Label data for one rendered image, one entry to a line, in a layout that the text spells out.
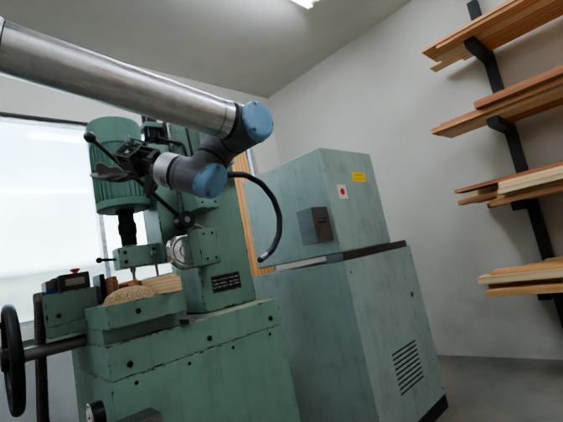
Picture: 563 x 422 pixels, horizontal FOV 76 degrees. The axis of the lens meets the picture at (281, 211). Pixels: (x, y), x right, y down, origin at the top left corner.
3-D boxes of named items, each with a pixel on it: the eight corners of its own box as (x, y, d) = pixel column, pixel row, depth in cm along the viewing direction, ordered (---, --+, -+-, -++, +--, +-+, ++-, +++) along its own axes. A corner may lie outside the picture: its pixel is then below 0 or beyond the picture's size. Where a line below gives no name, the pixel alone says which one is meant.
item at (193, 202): (187, 213, 127) (180, 172, 129) (209, 212, 133) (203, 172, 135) (198, 208, 121) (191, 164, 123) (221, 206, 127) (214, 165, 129)
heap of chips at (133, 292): (99, 306, 98) (97, 292, 98) (150, 295, 107) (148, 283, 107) (108, 305, 91) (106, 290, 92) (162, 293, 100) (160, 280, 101)
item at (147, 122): (139, 146, 137) (133, 105, 140) (160, 147, 143) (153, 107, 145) (147, 138, 132) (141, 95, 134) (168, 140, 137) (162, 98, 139)
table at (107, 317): (30, 336, 127) (28, 318, 128) (121, 314, 147) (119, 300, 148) (65, 342, 83) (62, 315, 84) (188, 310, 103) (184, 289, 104)
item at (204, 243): (190, 268, 123) (184, 234, 125) (208, 265, 128) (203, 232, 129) (204, 265, 116) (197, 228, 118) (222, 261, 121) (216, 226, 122)
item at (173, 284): (113, 301, 136) (111, 290, 137) (118, 300, 138) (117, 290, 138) (175, 291, 96) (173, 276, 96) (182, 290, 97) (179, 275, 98)
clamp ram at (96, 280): (74, 308, 115) (71, 280, 117) (100, 303, 120) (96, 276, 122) (81, 307, 109) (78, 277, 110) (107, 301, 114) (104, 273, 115)
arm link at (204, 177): (233, 179, 96) (214, 208, 91) (193, 169, 100) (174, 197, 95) (224, 154, 89) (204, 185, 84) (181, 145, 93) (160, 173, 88)
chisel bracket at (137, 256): (114, 275, 121) (111, 250, 122) (155, 269, 130) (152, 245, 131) (121, 273, 115) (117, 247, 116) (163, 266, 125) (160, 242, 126)
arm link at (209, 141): (257, 133, 97) (236, 167, 91) (235, 146, 106) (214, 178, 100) (230, 108, 93) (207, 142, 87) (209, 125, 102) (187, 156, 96)
